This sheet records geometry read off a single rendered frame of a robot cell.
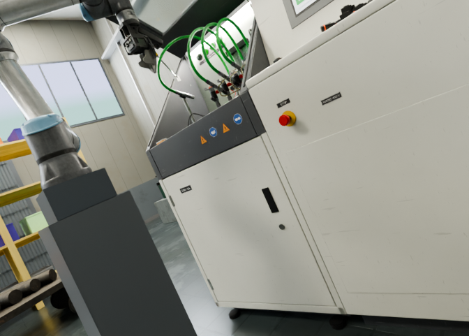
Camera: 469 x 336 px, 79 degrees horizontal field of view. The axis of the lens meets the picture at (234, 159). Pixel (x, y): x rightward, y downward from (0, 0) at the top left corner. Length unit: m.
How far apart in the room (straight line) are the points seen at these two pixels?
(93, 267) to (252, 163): 0.61
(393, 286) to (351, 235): 0.19
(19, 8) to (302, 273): 1.33
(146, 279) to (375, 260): 0.72
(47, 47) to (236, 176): 7.08
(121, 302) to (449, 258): 0.93
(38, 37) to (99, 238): 7.25
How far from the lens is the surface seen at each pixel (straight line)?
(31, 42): 7.91
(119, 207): 0.97
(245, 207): 1.17
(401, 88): 0.86
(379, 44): 0.86
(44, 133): 1.04
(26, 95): 1.25
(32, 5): 1.23
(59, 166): 1.01
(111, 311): 0.97
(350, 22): 0.88
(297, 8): 1.22
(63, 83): 7.53
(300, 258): 1.16
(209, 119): 1.14
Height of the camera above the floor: 0.79
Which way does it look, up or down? 2 degrees down
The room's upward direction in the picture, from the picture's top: 24 degrees counter-clockwise
